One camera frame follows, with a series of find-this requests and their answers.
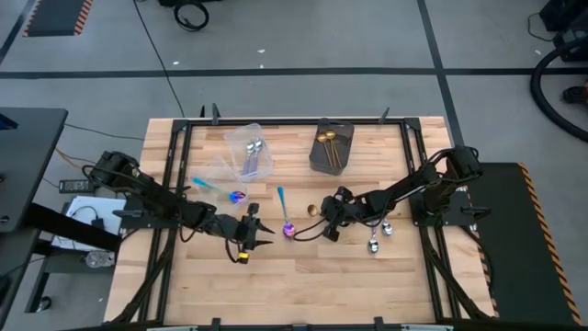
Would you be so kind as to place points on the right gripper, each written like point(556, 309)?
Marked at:
point(347, 207)

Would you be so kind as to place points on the clear water bottle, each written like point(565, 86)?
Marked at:
point(98, 259)

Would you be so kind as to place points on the white board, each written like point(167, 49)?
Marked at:
point(82, 207)

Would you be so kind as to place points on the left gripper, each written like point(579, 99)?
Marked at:
point(243, 230)

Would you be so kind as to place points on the black rolling stand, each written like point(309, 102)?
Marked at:
point(11, 276)

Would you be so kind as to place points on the black equipment boxes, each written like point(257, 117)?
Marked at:
point(569, 18)

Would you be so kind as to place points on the dark grey plastic container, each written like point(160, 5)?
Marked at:
point(347, 147)

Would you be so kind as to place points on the large clear plastic container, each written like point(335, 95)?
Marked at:
point(234, 138)

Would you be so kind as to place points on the black aluminium table frame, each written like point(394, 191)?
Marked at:
point(285, 122)

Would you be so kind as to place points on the black metal beam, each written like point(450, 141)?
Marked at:
point(69, 225)

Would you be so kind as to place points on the black power adapter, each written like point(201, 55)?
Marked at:
point(98, 223)

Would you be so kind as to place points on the small black hazard-striped mat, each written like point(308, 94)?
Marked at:
point(55, 18)

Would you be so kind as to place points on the large black hazard-striped mat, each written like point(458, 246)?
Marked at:
point(505, 253)

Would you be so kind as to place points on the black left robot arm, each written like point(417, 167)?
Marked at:
point(151, 195)

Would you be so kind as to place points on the small black device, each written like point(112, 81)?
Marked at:
point(574, 94)

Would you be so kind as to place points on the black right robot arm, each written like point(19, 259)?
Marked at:
point(404, 188)

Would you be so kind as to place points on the black desk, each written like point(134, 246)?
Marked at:
point(32, 161)

